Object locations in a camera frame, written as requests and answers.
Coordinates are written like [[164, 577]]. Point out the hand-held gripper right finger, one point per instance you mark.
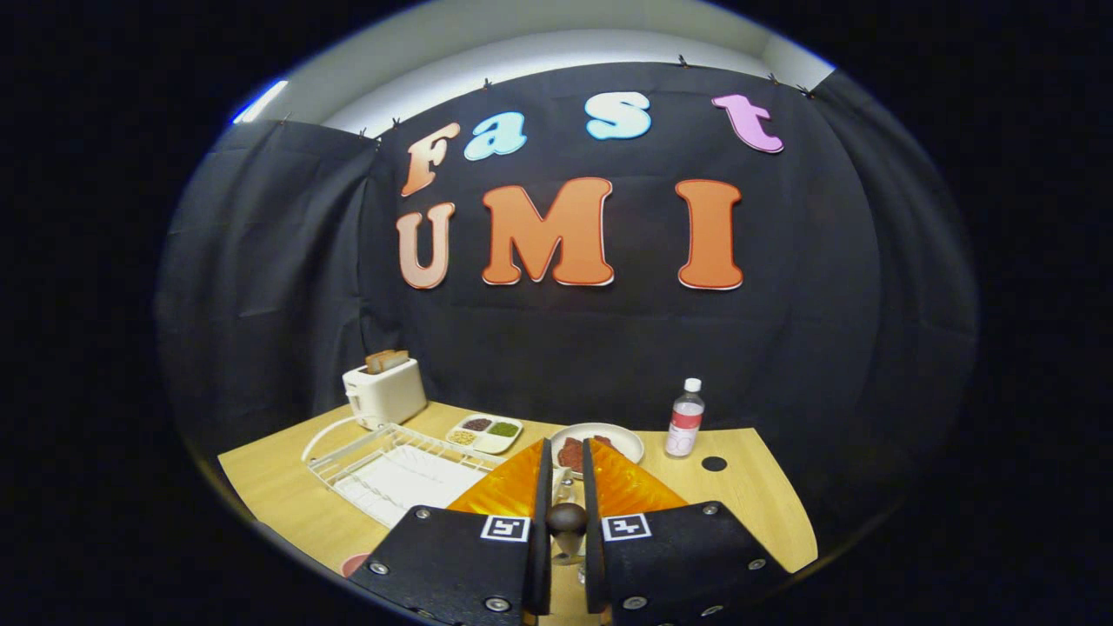
[[678, 561]]

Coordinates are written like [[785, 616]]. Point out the beige plate with meat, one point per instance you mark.
[[628, 445]]

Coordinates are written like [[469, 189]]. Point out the pink plate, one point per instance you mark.
[[354, 565]]

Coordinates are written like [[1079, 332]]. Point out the red meat piece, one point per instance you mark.
[[603, 442], [569, 454]]

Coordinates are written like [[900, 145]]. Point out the ceiling light strip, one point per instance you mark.
[[261, 100]]

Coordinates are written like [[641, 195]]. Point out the clear bottle with red label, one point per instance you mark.
[[684, 426]]

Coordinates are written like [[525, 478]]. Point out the yellow beans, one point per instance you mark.
[[463, 437]]

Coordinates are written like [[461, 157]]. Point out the white drain mat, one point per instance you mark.
[[409, 487]]

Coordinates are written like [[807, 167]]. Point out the toast bread slice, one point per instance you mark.
[[376, 362], [398, 358]]

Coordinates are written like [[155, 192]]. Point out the white divided snack tray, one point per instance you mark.
[[496, 445]]

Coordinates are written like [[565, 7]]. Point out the green beans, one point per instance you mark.
[[503, 429]]

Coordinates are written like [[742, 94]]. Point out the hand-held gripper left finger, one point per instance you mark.
[[452, 565]]

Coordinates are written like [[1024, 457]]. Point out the dark red beans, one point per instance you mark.
[[477, 424]]

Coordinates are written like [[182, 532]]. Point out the black table grommet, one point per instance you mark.
[[714, 463]]

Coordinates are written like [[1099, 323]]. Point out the cream toaster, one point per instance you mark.
[[387, 400]]

